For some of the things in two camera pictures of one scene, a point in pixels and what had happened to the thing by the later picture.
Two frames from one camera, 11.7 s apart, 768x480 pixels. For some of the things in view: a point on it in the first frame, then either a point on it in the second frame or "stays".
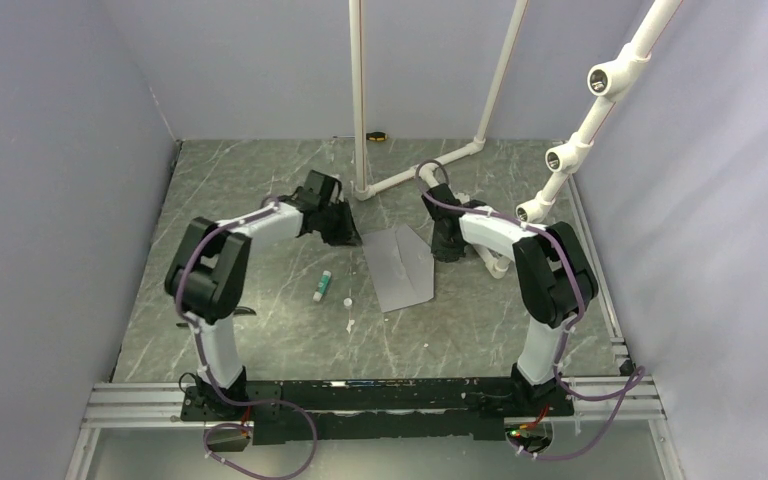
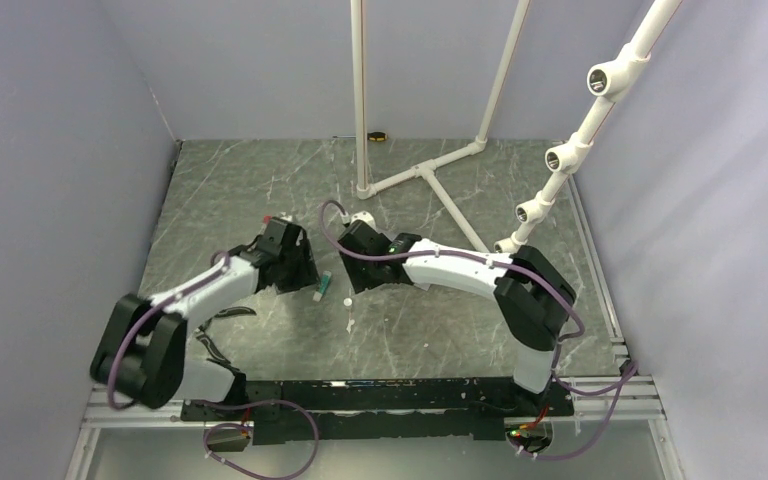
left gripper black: (347, 234) to (307, 274)
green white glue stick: (323, 285) stays
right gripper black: (440, 253) to (360, 280)
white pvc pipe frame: (604, 82) stays
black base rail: (397, 409) stays
